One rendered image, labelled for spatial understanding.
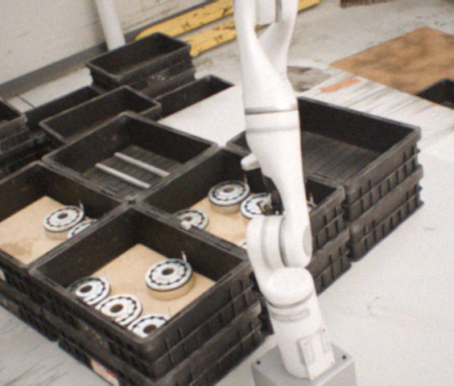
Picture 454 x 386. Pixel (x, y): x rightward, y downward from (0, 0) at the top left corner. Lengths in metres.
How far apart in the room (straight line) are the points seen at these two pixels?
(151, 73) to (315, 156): 1.55
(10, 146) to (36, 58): 1.87
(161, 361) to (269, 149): 0.47
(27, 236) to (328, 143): 0.82
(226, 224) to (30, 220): 0.53
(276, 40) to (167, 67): 2.14
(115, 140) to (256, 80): 1.03
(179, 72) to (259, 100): 2.29
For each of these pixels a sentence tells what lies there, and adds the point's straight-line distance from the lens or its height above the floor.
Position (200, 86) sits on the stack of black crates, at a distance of 3.55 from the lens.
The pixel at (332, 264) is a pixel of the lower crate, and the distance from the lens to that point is 1.86.
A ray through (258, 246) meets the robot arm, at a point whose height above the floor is 1.09.
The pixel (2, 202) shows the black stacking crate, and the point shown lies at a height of 0.88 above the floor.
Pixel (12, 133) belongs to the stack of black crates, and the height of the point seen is 0.54.
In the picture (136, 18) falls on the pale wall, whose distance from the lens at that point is 5.43.
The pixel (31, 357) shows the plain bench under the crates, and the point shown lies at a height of 0.70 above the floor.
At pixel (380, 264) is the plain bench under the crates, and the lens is 1.95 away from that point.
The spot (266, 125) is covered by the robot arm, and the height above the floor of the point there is 1.28.
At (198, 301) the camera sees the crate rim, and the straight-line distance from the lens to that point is 1.56.
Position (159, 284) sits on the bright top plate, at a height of 0.86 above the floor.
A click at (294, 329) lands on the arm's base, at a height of 0.91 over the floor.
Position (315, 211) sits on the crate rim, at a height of 0.93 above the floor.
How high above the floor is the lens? 1.91
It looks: 32 degrees down
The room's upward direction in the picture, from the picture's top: 11 degrees counter-clockwise
